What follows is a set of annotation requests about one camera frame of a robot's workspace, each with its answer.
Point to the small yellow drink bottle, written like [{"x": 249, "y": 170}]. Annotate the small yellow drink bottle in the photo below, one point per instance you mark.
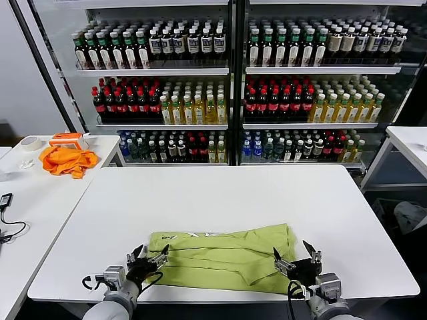
[
  {"x": 221, "y": 154},
  {"x": 348, "y": 153},
  {"x": 358, "y": 152},
  {"x": 212, "y": 154}
]

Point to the left beverage display fridge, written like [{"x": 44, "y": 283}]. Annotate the left beverage display fridge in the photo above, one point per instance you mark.
[{"x": 231, "y": 50}]

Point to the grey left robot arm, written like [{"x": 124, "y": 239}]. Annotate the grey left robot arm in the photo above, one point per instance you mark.
[{"x": 126, "y": 295}]

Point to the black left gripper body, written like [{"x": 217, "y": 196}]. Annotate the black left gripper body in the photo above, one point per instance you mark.
[{"x": 141, "y": 271}]

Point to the yellow-green t-shirt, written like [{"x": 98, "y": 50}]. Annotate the yellow-green t-shirt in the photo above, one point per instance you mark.
[{"x": 217, "y": 263}]

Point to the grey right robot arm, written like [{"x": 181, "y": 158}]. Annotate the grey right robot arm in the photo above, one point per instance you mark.
[{"x": 327, "y": 308}]

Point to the right beverage display fridge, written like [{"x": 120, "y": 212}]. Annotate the right beverage display fridge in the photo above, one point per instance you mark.
[{"x": 243, "y": 50}]

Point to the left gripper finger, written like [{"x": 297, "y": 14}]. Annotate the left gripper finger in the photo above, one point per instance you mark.
[
  {"x": 135, "y": 256},
  {"x": 159, "y": 258}
]

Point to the white-cap blue-label bottle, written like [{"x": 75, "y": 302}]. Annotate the white-cap blue-label bottle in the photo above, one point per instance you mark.
[
  {"x": 154, "y": 45},
  {"x": 219, "y": 43},
  {"x": 193, "y": 44},
  {"x": 374, "y": 42},
  {"x": 361, "y": 42},
  {"x": 179, "y": 44},
  {"x": 166, "y": 45},
  {"x": 399, "y": 44},
  {"x": 207, "y": 44},
  {"x": 387, "y": 43}
]

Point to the blue water bottle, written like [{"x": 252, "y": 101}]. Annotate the blue water bottle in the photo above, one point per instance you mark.
[
  {"x": 124, "y": 151},
  {"x": 257, "y": 151},
  {"x": 247, "y": 151}
]

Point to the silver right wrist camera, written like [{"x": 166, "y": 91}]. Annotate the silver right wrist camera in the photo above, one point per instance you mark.
[{"x": 328, "y": 283}]

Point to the white shelf board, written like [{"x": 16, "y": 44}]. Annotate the white shelf board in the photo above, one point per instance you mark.
[
  {"x": 150, "y": 71},
  {"x": 320, "y": 70},
  {"x": 310, "y": 125},
  {"x": 160, "y": 126}
]

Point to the black-framed glass door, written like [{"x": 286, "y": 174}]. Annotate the black-framed glass door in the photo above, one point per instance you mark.
[
  {"x": 413, "y": 83},
  {"x": 63, "y": 50}
]

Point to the small white crumpled paper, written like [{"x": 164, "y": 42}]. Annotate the small white crumpled paper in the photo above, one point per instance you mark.
[{"x": 26, "y": 164}]

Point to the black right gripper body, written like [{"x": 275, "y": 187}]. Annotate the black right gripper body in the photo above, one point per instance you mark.
[{"x": 305, "y": 273}]

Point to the crumpled orange cloth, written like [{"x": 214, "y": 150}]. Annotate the crumpled orange cloth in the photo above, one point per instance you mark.
[{"x": 66, "y": 161}]

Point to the small white-cap dark bottle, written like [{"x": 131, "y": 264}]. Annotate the small white-cap dark bottle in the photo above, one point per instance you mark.
[
  {"x": 289, "y": 153},
  {"x": 161, "y": 153},
  {"x": 152, "y": 153},
  {"x": 298, "y": 153}
]

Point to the small red-cap cola bottle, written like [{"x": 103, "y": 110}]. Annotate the small red-cap cola bottle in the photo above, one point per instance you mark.
[
  {"x": 338, "y": 149},
  {"x": 328, "y": 150},
  {"x": 193, "y": 151},
  {"x": 203, "y": 151}
]

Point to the grey plastic bag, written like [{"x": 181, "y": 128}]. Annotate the grey plastic bag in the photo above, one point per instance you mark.
[{"x": 410, "y": 213}]

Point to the white-label dark bottle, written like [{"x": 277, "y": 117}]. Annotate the white-label dark bottle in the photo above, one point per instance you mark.
[
  {"x": 308, "y": 150},
  {"x": 171, "y": 151},
  {"x": 181, "y": 150},
  {"x": 318, "y": 150}
]

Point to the green-tinted water bottle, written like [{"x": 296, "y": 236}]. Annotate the green-tinted water bottle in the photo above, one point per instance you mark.
[
  {"x": 278, "y": 151},
  {"x": 134, "y": 151},
  {"x": 268, "y": 151},
  {"x": 142, "y": 151}
]

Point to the beige masking tape roll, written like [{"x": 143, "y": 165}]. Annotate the beige masking tape roll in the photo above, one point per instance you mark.
[{"x": 33, "y": 148}]

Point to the beverage display fridge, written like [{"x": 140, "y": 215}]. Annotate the beverage display fridge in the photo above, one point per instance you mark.
[
  {"x": 231, "y": 50},
  {"x": 243, "y": 50}
]

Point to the orange and white box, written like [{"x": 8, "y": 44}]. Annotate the orange and white box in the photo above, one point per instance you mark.
[{"x": 66, "y": 141}]

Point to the black power adapter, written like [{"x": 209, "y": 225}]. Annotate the black power adapter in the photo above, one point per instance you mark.
[{"x": 6, "y": 200}]

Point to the beige-label dark bottle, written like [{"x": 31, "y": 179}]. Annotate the beige-label dark bottle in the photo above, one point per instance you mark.
[
  {"x": 348, "y": 42},
  {"x": 335, "y": 43}
]

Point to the green-cap brown drink bottle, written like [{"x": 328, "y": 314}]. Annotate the green-cap brown drink bottle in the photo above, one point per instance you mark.
[
  {"x": 268, "y": 50},
  {"x": 321, "y": 50},
  {"x": 129, "y": 53},
  {"x": 142, "y": 53},
  {"x": 254, "y": 50},
  {"x": 104, "y": 53},
  {"x": 295, "y": 50},
  {"x": 92, "y": 53},
  {"x": 281, "y": 50},
  {"x": 308, "y": 50},
  {"x": 117, "y": 53},
  {"x": 80, "y": 53}
]

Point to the white side table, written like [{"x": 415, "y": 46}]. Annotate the white side table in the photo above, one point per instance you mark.
[
  {"x": 100, "y": 146},
  {"x": 407, "y": 140},
  {"x": 40, "y": 206}
]

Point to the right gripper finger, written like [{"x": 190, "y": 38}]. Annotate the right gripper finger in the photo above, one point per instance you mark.
[
  {"x": 284, "y": 264},
  {"x": 315, "y": 255}
]

